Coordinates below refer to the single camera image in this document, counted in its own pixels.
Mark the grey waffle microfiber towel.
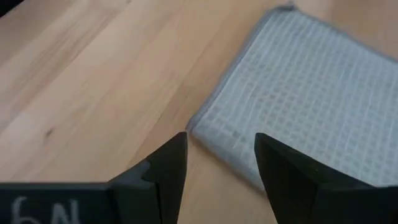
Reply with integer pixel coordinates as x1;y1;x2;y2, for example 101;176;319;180
186;4;398;191

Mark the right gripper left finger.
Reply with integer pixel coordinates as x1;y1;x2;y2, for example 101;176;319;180
0;132;188;224

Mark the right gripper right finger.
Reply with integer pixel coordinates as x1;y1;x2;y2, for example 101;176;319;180
254;133;398;224

